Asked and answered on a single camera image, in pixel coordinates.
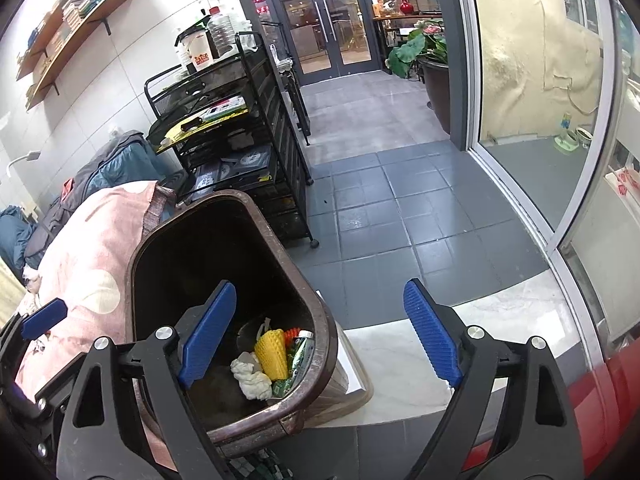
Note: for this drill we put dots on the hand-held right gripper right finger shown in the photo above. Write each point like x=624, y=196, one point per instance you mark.
x=432, y=330

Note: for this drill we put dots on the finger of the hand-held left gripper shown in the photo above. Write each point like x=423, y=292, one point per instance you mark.
x=45, y=317
x=47, y=396

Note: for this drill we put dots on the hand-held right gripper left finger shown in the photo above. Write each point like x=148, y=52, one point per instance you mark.
x=210, y=330

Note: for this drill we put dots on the white tissue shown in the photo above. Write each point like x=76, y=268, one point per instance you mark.
x=250, y=377

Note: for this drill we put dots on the yellow foam fruit net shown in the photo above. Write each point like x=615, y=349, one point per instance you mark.
x=272, y=355

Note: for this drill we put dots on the brown plastic trash bin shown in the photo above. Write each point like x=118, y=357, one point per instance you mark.
x=200, y=260

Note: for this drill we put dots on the orange foam fruit net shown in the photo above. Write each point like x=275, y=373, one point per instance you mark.
x=291, y=335

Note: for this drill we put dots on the green white drink carton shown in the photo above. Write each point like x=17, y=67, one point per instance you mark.
x=300, y=355

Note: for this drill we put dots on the pink polka dot blanket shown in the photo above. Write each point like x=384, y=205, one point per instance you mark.
x=85, y=240

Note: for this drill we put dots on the blue cloth pile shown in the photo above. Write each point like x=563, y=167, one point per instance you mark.
x=12, y=232

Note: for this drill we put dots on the red cloth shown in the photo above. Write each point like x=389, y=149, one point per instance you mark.
x=67, y=187

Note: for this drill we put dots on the massage bed with blue skirt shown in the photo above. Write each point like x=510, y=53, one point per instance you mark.
x=122, y=165

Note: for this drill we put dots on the grey blanket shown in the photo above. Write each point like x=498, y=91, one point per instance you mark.
x=112, y=147

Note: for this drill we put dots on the red smooth object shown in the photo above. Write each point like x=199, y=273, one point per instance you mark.
x=610, y=395

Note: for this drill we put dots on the glass sliding door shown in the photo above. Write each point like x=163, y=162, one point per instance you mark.
x=545, y=170

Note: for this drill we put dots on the yellow paper sheet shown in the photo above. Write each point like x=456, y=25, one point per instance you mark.
x=172, y=136

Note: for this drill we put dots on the black mesh cart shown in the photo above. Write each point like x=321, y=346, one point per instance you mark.
x=280, y=125

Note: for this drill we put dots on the small green holder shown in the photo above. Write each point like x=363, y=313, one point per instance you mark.
x=563, y=140

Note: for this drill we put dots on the small white bowl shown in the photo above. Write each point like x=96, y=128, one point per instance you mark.
x=583, y=137

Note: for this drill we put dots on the potted green plant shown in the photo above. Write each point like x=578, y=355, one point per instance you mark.
x=405, y=55

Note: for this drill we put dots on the glass double door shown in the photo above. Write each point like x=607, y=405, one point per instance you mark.
x=300, y=50

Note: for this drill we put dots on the red vase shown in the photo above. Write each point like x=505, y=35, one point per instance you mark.
x=406, y=6

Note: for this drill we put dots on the curved wooden wall shelf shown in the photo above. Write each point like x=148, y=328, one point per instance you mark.
x=100, y=12
x=37, y=55

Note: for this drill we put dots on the dark grey door frame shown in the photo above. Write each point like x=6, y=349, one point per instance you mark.
x=457, y=60

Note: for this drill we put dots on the wall shelves with books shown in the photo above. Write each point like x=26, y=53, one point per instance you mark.
x=75, y=10

